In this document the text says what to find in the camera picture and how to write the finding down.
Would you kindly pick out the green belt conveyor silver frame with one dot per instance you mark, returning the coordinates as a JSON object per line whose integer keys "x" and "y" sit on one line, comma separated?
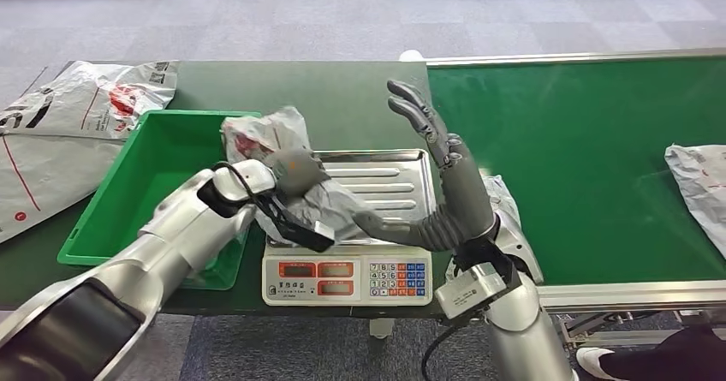
{"x": 567, "y": 140}

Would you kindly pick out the grey mailer package red print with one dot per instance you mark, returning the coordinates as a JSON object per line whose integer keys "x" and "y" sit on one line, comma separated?
{"x": 700, "y": 185}

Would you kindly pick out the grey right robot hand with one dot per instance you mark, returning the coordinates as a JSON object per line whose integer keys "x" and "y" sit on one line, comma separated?
{"x": 465, "y": 197}

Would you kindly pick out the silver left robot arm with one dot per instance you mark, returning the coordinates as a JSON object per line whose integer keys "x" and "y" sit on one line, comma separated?
{"x": 142, "y": 270}

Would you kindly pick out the white round conveyor cap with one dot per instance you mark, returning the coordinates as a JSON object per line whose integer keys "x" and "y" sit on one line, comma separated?
{"x": 411, "y": 55}

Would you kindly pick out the person's leg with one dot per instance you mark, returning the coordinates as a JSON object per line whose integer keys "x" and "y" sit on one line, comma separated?
{"x": 669, "y": 361}

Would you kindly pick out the white electronic scale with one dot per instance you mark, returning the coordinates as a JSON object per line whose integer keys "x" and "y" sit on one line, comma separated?
{"x": 346, "y": 279}

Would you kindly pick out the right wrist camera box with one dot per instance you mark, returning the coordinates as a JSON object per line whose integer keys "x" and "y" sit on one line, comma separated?
{"x": 471, "y": 290}

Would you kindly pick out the small grey mailer package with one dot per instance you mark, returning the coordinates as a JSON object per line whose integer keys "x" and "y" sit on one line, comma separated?
{"x": 266, "y": 129}

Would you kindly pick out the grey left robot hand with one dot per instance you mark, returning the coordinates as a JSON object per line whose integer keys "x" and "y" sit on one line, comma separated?
{"x": 298, "y": 171}

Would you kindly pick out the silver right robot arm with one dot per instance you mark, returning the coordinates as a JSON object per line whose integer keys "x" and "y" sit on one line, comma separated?
{"x": 522, "y": 322}

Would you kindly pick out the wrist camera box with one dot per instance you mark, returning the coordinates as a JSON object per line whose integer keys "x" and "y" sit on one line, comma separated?
{"x": 471, "y": 290}
{"x": 295, "y": 225}

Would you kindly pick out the green plastic crate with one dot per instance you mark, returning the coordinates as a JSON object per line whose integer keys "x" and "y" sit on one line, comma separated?
{"x": 153, "y": 157}

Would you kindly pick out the large grey courier bag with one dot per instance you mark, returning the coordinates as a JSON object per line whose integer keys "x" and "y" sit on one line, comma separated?
{"x": 45, "y": 168}

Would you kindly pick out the flat grey courier bag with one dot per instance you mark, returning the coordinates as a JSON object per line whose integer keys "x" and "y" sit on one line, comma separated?
{"x": 85, "y": 95}

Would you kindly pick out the white table foot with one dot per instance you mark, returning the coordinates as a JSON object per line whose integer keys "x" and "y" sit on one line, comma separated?
{"x": 382, "y": 328}

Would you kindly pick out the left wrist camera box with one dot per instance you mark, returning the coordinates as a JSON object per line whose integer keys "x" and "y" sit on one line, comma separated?
{"x": 295, "y": 225}

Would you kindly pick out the dark green table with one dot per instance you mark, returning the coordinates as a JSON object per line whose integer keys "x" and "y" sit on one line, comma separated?
{"x": 340, "y": 95}

